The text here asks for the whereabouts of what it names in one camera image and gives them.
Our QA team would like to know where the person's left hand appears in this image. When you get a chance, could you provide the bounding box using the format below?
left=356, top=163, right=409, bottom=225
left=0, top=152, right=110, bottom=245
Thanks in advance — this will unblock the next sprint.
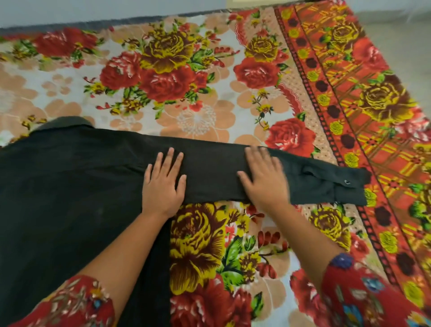
left=141, top=147, right=188, bottom=220

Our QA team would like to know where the person's right hand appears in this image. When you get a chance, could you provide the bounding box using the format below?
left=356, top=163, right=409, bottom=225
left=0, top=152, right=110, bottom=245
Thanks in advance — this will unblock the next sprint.
left=237, top=145, right=292, bottom=213

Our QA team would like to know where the black shirt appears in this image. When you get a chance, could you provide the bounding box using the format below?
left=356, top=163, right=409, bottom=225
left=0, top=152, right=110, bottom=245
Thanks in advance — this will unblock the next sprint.
left=0, top=116, right=372, bottom=327

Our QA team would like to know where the bed with floral sheet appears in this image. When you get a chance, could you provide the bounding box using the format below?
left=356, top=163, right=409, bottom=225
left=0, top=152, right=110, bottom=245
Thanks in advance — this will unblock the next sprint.
left=0, top=0, right=431, bottom=327

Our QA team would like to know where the person's left forearm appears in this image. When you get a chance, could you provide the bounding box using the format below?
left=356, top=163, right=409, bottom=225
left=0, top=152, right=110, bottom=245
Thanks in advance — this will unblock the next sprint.
left=77, top=211, right=174, bottom=310

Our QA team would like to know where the person's right forearm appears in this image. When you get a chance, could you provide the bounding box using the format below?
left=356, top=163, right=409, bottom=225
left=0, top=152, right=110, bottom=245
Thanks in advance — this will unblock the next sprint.
left=264, top=202, right=346, bottom=292

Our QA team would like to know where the red floral dress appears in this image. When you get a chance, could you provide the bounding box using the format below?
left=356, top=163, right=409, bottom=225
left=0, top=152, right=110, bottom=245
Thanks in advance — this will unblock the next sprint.
left=8, top=252, right=431, bottom=327

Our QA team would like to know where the cream door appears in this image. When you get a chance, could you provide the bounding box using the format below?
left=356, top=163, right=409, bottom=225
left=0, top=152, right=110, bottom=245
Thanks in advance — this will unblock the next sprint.
left=224, top=0, right=305, bottom=9

